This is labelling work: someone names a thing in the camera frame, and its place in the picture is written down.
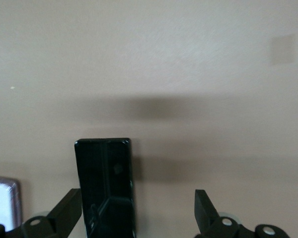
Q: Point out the white lavender flip phone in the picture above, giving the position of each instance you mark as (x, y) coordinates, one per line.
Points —
(2, 200)

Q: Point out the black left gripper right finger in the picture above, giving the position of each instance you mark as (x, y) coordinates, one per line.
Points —
(206, 215)

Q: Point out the long black phone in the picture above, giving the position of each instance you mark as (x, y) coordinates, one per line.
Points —
(101, 173)

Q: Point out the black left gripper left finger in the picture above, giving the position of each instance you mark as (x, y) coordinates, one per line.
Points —
(62, 213)

